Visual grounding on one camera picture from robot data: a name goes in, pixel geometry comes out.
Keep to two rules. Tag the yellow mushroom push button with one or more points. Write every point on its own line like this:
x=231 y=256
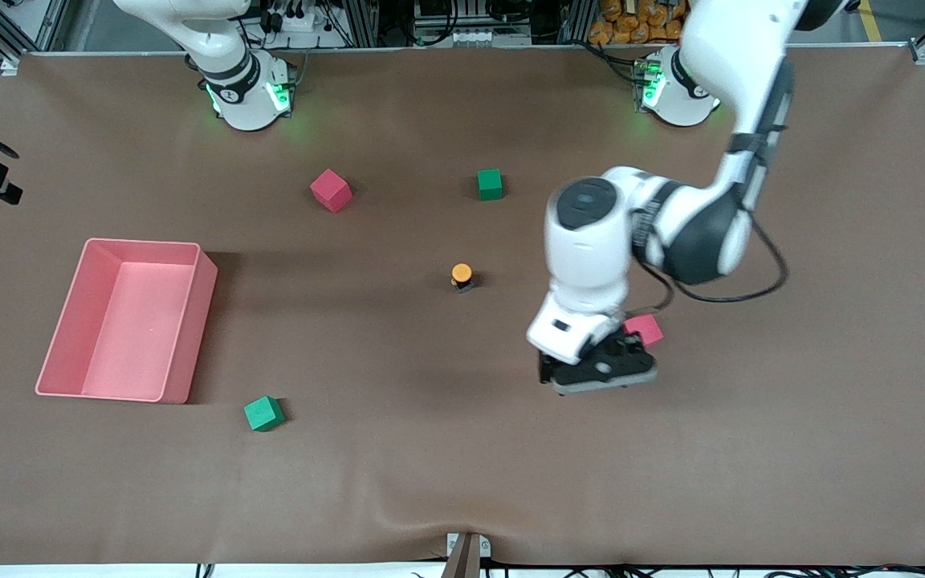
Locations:
x=462 y=274

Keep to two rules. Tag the white connector strip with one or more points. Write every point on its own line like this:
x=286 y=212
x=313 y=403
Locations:
x=478 y=37

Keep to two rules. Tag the orange snack packets pile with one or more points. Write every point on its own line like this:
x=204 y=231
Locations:
x=639 y=32

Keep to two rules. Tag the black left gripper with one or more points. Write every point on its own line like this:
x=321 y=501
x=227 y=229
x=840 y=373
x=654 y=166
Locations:
x=619 y=343

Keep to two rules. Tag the brown table mat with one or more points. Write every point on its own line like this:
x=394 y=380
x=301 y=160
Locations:
x=462 y=449

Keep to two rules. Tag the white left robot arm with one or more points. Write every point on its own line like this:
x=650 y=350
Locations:
x=591 y=257

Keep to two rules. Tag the white power strip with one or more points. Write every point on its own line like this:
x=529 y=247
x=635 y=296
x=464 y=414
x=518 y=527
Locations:
x=302 y=20

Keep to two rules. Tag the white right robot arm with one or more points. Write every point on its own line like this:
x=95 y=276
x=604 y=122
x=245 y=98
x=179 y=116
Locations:
x=246 y=88

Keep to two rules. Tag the green cube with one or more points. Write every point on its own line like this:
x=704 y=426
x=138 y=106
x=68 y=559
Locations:
x=263 y=414
x=490 y=185

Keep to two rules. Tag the pink plastic bin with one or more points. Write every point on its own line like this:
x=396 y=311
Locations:
x=125 y=337

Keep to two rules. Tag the pink cube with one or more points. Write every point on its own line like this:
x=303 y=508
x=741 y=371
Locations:
x=331 y=191
x=649 y=327

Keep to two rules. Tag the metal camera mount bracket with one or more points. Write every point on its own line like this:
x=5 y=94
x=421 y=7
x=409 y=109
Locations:
x=466 y=558

